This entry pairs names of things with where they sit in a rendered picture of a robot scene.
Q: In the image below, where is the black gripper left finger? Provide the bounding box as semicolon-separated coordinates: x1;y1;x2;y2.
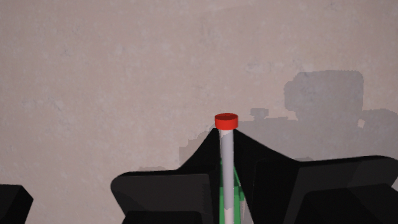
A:
110;128;221;224

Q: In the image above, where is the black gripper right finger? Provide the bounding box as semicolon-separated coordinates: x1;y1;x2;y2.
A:
233;129;398;224

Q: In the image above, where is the grey pin with red head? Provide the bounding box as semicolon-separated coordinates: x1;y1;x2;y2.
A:
215;113;238;224

